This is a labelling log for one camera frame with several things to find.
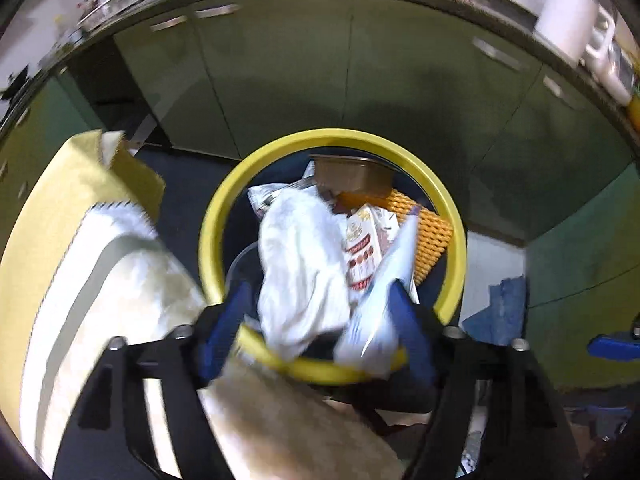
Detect black bin with yellow rim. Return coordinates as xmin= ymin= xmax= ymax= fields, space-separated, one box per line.
xmin=198 ymin=129 xmax=468 ymax=386

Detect orange foam net sleeve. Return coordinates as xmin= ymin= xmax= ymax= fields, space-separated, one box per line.
xmin=385 ymin=188 xmax=456 ymax=286

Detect white jug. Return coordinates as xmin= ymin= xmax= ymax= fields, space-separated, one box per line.
xmin=532 ymin=0 xmax=635 ymax=107

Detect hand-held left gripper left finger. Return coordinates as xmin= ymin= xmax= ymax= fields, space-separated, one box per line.
xmin=52 ymin=280 xmax=253 ymax=480

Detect green base cabinets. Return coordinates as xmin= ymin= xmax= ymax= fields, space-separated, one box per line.
xmin=0 ymin=0 xmax=640 ymax=391

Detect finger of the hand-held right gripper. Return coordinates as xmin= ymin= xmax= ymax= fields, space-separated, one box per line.
xmin=589 ymin=332 xmax=640 ymax=361

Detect clear plastic cup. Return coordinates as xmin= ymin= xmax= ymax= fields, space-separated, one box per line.
xmin=225 ymin=242 xmax=266 ymax=321

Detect brown plastic tray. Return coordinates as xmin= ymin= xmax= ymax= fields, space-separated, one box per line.
xmin=307 ymin=154 xmax=396 ymax=196

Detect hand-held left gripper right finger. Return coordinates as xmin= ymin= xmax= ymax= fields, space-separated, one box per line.
xmin=387 ymin=280 xmax=583 ymax=480

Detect white paper towel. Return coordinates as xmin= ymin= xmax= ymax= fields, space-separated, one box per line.
xmin=257 ymin=190 xmax=351 ymax=361

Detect blue floor rag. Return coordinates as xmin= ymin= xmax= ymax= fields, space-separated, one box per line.
xmin=487 ymin=276 xmax=528 ymax=333

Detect white blue plastic packet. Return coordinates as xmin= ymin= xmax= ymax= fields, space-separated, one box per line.
xmin=332 ymin=215 xmax=421 ymax=381

